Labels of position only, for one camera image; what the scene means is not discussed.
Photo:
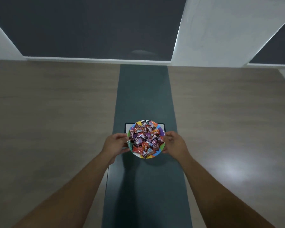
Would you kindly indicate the person's right hand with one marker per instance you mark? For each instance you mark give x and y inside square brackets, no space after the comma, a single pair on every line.
[177,146]

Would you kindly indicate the person's right forearm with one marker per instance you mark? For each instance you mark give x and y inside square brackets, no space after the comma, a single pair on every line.
[218,197]

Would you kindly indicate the colourful paper plate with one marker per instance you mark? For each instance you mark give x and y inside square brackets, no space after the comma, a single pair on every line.
[146,153]

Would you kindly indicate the person's right thumb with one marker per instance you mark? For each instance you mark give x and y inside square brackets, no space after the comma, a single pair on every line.
[169,134]

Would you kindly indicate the person's left forearm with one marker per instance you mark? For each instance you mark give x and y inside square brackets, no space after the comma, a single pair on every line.
[68,199]

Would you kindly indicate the person's left thumb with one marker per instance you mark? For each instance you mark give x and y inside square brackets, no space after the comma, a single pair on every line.
[122,136]

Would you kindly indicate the dark green table runner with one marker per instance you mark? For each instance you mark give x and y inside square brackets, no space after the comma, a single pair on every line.
[144,149]

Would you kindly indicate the person's left hand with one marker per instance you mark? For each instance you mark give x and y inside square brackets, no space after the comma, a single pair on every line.
[112,144]

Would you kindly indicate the white tray with black rim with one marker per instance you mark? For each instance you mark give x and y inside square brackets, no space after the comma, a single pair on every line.
[126,127]

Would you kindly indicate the pile of wrapped candies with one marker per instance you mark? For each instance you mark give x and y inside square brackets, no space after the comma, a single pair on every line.
[146,138]

